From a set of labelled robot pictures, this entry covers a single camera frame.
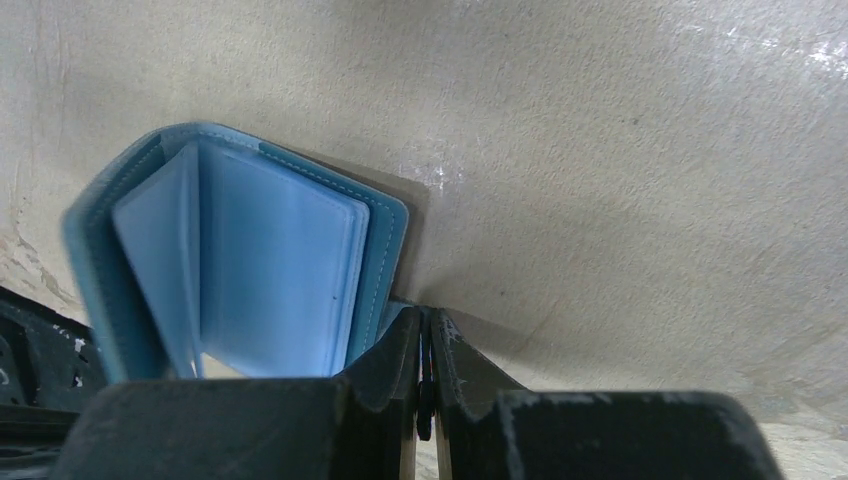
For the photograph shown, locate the blue card holder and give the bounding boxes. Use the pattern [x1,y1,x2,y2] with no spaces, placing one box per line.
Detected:
[63,122,409,383]

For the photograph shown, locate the clear plastic card sleeves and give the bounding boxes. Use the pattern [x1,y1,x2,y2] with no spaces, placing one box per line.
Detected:
[111,140,370,378]

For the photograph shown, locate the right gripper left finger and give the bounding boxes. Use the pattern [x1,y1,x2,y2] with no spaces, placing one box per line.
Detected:
[51,308,420,479]

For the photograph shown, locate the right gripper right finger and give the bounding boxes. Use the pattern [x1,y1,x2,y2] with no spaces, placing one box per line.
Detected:
[429,310,782,479]

